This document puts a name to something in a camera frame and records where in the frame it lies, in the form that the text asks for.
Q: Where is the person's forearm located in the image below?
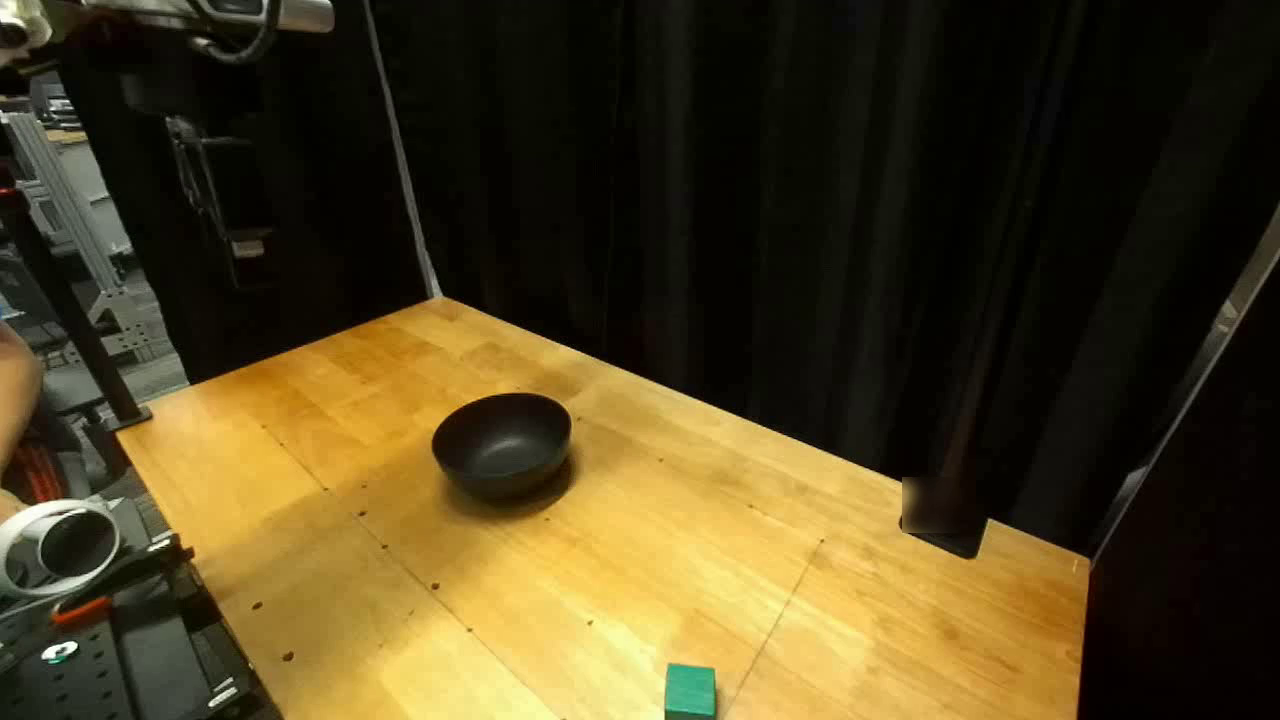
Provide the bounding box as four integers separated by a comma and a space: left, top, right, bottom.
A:
0, 323, 44, 468

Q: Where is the white slanted pole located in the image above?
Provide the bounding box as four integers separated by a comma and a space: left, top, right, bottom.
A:
360, 0, 443, 299

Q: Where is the black bowl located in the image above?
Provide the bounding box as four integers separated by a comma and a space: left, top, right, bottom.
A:
432, 392, 572, 503

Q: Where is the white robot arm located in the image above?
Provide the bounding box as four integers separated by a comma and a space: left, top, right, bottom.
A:
76, 0, 336, 66

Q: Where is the black curtain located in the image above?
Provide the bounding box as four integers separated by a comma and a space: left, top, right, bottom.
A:
55, 0, 1280, 549

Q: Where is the orange handled tool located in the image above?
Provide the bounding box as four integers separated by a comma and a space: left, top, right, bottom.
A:
47, 596, 113, 630

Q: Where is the white VR headset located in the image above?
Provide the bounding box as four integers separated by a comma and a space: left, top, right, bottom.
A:
0, 501, 120, 602

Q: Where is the black vertical pole with base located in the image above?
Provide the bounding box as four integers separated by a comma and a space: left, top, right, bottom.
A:
900, 0, 1097, 560

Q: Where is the green block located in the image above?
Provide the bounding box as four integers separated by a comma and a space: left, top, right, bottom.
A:
665, 666, 720, 720

